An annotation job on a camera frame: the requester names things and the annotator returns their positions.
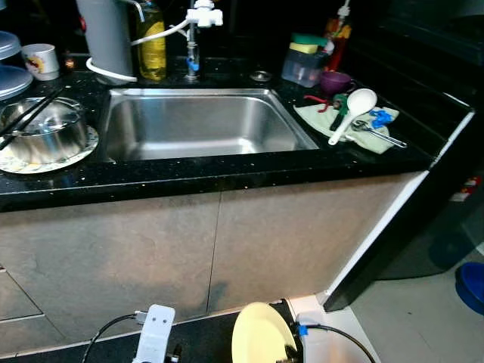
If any yellow plate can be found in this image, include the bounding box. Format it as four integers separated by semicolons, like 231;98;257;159
231;302;299;363

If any grey sink cabinet front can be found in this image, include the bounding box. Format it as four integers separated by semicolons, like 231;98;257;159
0;171;430;345

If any black appliance panel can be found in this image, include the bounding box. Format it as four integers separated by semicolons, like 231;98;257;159
324;113;484;312

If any grey drawer front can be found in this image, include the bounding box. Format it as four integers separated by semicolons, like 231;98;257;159
0;266;43;321

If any blue bucket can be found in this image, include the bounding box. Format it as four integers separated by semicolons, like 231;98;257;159
455;262;484;315

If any patterned round plate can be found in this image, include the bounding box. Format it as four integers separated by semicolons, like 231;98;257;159
0;125;100;175

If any stainless steel sink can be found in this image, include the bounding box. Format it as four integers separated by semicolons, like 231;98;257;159
98;87;320;163

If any pale green cloth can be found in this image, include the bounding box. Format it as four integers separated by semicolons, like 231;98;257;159
293;100;400;155

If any steel utensil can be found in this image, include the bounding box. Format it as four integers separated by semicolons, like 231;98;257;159
352;119;408;149

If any red white packet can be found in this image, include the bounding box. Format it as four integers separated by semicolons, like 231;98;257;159
454;176;482;203

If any steel pot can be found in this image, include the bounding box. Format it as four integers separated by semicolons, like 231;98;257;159
0;97;90;166

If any blue clip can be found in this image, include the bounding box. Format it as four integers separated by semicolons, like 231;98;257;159
368;108;394;129

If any white rice ladle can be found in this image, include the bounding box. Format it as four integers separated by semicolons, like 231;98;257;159
327;88;378;147

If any purple bowl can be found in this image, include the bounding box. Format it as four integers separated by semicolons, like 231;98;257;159
318;70;353;95

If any clear plastic container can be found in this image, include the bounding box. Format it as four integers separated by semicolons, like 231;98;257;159
281;45;327;88

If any yellow dish soap bottle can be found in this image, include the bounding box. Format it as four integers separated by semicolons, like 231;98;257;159
136;0;168;82

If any yellow green sponge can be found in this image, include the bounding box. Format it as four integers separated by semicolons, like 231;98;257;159
290;33;329;55

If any white tiered plastic rack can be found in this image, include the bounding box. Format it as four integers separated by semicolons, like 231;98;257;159
0;30;36;103

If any white printed mug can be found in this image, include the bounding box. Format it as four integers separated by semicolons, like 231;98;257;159
20;43;61;82

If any red pump bottle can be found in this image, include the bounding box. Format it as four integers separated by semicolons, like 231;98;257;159
324;0;353;74

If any grey cylindrical water filter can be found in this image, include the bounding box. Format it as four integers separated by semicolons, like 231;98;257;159
76;0;144;80

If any chrome faucet with white head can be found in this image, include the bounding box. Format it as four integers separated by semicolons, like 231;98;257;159
184;0;226;82

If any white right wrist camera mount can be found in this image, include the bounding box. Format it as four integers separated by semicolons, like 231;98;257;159
295;312;334;363

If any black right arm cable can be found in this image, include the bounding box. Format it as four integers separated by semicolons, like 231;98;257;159
299;324;377;363

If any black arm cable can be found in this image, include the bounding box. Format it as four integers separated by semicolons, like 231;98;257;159
299;324;377;363
80;311;148;363

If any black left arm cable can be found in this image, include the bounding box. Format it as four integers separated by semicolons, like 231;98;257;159
80;311;148;363

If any green handled peeler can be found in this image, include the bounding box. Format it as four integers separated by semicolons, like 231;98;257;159
328;92;350;133

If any red handled tool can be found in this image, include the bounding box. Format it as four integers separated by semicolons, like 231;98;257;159
304;92;334;114

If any white filter hose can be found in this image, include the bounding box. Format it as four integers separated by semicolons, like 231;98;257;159
85;17;194;85

